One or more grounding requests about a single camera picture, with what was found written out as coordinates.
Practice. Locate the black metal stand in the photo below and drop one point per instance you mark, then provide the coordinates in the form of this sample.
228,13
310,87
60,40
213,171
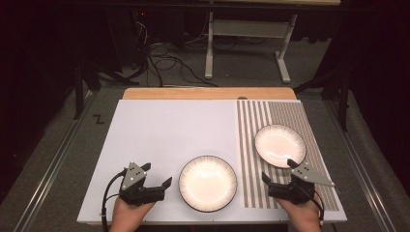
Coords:
79,87
344,96

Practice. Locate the beige striped woven placemat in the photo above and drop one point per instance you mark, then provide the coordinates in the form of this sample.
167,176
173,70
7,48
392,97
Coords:
290,112

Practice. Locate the white metal desk frame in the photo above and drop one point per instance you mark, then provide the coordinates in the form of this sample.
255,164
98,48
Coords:
248,28

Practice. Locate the person's right hand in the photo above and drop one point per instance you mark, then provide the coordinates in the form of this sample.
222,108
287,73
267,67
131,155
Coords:
304,217

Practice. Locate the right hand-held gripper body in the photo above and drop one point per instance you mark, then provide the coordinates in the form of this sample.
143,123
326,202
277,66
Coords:
301,187

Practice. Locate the person's left hand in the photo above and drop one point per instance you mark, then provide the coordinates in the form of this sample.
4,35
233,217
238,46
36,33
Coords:
129,217

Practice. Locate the dark device with red light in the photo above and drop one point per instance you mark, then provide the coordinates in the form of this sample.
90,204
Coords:
141,14

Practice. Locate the white plate with dark rim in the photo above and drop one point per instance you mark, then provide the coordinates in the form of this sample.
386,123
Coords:
208,183
277,145

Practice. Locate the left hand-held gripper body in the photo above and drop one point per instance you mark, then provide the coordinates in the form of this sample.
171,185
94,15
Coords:
135,190

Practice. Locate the metal floor rail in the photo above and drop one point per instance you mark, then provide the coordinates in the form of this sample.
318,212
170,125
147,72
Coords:
48,174
364,174

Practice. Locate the dark table grommet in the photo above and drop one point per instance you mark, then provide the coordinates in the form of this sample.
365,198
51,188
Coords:
242,97

